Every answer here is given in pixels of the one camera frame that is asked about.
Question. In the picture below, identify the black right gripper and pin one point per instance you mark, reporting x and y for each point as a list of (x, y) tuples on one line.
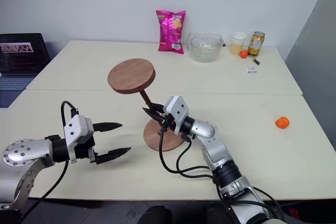
[(166, 122)]

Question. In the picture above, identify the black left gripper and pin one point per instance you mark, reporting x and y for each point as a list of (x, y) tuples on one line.
[(83, 151)]

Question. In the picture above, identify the wooden pole with round disc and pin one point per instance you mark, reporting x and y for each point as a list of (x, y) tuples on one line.
[(131, 75)]

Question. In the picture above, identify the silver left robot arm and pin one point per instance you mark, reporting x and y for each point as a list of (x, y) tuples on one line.
[(23, 151)]

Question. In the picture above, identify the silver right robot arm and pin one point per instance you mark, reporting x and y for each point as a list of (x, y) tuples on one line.
[(223, 153)]

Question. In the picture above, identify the round wooden base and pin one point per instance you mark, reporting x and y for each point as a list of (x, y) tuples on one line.
[(152, 137)]

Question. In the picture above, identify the clear glass bowl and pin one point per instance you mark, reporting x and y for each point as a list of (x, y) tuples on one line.
[(204, 48)]

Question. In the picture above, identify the pink chip bag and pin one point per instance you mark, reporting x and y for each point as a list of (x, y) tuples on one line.
[(170, 32)]

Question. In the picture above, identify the small white label card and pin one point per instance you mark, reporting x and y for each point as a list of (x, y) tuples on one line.
[(251, 70)]

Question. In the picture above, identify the small orange fruit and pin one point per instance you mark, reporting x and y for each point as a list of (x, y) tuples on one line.
[(243, 54)]

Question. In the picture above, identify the white paper cup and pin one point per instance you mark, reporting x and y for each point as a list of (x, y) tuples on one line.
[(238, 43)]

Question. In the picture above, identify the black gold battery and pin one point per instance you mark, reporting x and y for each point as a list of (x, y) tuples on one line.
[(256, 62)]

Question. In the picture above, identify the gold green drink can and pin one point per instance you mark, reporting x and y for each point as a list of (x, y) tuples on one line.
[(256, 43)]

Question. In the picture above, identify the black laptop computer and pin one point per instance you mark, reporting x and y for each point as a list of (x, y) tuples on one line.
[(18, 61)]

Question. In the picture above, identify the orange mandarin fruit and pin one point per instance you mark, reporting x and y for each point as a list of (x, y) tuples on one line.
[(282, 122)]

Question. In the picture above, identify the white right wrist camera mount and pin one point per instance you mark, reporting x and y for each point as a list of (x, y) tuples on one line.
[(177, 108)]

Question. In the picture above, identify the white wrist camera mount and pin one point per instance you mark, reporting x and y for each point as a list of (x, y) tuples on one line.
[(76, 128), (177, 108)]

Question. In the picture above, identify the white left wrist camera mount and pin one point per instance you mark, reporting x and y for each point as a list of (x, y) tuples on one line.
[(76, 128)]

